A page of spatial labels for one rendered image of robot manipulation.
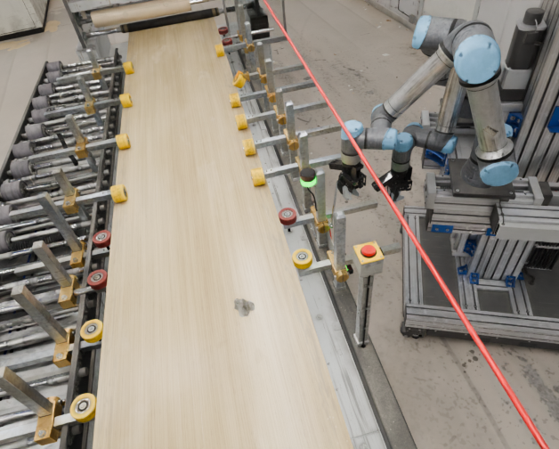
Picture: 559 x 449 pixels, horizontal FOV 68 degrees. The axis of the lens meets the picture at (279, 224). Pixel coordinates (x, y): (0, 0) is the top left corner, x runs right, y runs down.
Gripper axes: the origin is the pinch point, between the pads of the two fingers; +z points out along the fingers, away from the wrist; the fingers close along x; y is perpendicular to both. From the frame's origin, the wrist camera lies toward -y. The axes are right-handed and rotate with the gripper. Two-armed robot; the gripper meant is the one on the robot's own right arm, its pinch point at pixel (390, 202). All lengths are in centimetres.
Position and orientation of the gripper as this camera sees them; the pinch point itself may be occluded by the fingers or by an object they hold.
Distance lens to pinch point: 197.9
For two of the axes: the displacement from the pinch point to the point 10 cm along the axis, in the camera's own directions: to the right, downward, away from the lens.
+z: 1.0, 6.9, 7.1
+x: -2.2, -6.9, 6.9
